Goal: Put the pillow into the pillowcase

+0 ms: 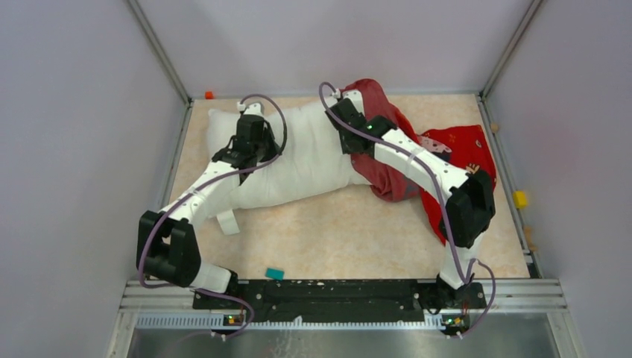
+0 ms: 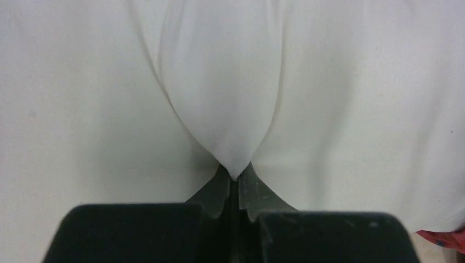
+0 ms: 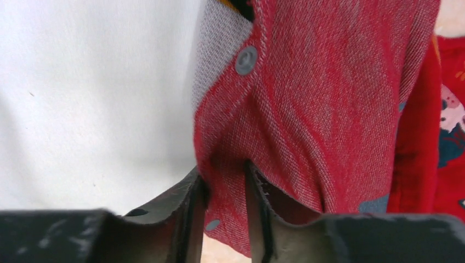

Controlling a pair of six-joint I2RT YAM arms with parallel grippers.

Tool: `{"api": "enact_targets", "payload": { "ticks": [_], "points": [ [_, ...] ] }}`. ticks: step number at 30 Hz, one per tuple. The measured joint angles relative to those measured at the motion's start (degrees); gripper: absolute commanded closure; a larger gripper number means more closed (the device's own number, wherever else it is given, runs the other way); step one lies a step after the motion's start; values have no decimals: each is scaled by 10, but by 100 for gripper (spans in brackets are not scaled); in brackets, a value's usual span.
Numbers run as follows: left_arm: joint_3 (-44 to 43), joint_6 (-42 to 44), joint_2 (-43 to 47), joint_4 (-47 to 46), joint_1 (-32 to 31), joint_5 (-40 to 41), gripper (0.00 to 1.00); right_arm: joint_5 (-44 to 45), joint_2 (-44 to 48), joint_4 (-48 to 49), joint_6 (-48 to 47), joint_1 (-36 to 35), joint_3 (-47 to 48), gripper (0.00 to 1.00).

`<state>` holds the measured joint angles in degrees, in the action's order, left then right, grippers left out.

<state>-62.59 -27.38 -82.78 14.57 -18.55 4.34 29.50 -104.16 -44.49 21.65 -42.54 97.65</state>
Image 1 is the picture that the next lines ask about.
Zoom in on white pillow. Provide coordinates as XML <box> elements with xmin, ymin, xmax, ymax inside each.
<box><xmin>208</xmin><ymin>101</ymin><xmax>369</xmax><ymax>219</ymax></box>

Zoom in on red patterned pillowcase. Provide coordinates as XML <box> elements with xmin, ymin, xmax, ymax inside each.
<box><xmin>344</xmin><ymin>78</ymin><xmax>497</xmax><ymax>245</ymax></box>

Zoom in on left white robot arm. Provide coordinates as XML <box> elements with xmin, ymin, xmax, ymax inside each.
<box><xmin>136</xmin><ymin>102</ymin><xmax>281</xmax><ymax>309</ymax></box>

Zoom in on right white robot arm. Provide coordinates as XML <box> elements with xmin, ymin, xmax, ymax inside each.
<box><xmin>319</xmin><ymin>89</ymin><xmax>496</xmax><ymax>307</ymax></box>

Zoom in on teal small block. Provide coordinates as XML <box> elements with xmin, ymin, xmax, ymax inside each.
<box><xmin>265</xmin><ymin>268</ymin><xmax>285</xmax><ymax>280</ymax></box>

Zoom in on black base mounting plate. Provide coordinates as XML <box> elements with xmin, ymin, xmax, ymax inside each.
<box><xmin>192</xmin><ymin>279</ymin><xmax>487</xmax><ymax>323</ymax></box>

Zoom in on yellow small block right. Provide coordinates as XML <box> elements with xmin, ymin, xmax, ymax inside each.
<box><xmin>512</xmin><ymin>190</ymin><xmax>528</xmax><ymax>210</ymax></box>

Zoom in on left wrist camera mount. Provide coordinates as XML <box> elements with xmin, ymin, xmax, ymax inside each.
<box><xmin>236</xmin><ymin>101</ymin><xmax>265</xmax><ymax>116</ymax></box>

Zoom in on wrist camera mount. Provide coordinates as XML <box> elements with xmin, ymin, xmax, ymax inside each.
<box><xmin>236</xmin><ymin>101</ymin><xmax>265</xmax><ymax>116</ymax></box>
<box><xmin>332</xmin><ymin>89</ymin><xmax>365</xmax><ymax>115</ymax></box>

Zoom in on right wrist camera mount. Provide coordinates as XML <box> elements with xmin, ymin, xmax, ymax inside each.
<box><xmin>332</xmin><ymin>89</ymin><xmax>365</xmax><ymax>115</ymax></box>

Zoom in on aluminium front rail frame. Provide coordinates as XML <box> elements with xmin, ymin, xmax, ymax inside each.
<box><xmin>107</xmin><ymin>278</ymin><xmax>587</xmax><ymax>357</ymax></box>

